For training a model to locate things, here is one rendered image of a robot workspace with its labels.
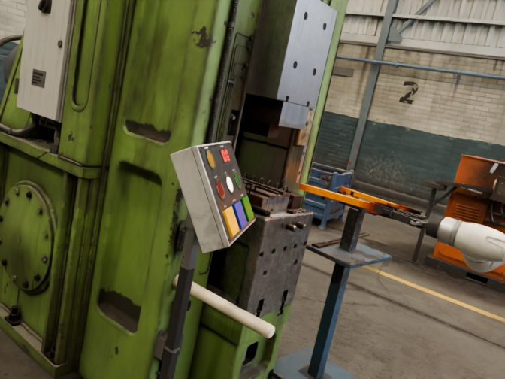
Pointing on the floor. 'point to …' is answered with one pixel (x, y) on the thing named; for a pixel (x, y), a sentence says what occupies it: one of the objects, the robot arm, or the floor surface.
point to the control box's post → (180, 303)
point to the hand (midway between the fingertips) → (383, 209)
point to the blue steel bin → (320, 177)
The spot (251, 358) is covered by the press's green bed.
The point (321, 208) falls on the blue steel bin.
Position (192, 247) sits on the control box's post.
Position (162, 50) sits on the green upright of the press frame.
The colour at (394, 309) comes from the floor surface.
